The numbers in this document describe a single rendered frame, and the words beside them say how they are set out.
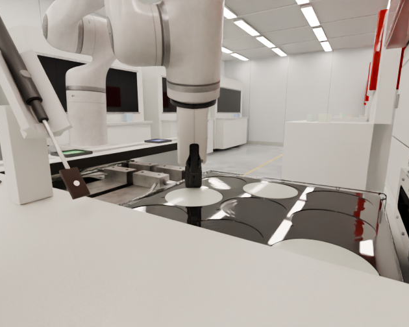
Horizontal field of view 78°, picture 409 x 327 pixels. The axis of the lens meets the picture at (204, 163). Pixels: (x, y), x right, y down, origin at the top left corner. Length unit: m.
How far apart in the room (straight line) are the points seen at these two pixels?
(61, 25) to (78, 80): 0.15
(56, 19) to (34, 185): 0.69
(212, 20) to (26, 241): 0.31
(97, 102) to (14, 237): 0.73
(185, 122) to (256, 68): 8.54
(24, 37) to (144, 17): 3.38
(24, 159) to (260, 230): 0.26
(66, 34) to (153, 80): 4.23
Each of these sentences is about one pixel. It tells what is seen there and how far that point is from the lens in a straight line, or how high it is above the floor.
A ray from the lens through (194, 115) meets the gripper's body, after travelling 0.39.
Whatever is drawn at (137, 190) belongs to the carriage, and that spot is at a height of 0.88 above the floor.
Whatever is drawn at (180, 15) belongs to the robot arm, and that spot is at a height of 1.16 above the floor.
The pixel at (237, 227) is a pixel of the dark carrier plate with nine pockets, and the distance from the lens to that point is 0.34.
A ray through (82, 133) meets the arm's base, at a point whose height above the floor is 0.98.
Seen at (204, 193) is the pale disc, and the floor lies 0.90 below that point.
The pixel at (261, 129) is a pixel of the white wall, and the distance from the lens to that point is 8.73.
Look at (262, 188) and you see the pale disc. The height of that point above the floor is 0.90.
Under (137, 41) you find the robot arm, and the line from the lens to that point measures 0.36.
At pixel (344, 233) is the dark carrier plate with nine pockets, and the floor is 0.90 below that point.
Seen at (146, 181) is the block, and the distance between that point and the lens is 0.58.
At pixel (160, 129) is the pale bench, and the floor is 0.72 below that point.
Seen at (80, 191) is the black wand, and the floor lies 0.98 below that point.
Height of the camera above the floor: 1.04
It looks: 11 degrees down
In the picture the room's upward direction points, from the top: straight up
